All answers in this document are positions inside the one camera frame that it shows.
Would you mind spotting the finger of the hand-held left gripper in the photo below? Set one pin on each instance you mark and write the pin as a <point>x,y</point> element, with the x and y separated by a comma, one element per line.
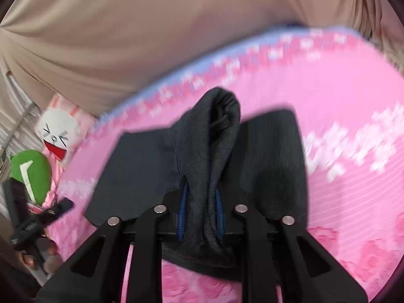
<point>60,208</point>

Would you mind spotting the pink cartoon rabbit pillow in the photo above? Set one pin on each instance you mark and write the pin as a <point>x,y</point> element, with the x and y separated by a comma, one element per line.
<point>58,132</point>

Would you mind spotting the pink rose bed sheet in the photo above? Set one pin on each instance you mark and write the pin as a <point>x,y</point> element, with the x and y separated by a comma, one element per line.
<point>341,107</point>

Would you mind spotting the grey ribbed cloth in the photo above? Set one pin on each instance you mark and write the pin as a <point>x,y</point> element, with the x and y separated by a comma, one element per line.
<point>15,116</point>

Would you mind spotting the person's left hand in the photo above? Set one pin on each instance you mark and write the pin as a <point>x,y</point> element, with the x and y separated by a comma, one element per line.
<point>39,252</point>

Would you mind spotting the dark grey pants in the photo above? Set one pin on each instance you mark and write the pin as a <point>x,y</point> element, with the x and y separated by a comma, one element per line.
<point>208,151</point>

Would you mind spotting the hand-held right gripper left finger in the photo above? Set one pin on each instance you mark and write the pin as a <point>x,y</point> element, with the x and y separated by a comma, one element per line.
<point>181,224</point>

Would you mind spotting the beige cloth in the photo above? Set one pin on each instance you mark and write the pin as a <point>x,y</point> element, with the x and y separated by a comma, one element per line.
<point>126,38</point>

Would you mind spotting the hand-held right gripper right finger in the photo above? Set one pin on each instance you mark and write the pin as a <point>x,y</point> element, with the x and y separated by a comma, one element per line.
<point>221,224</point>

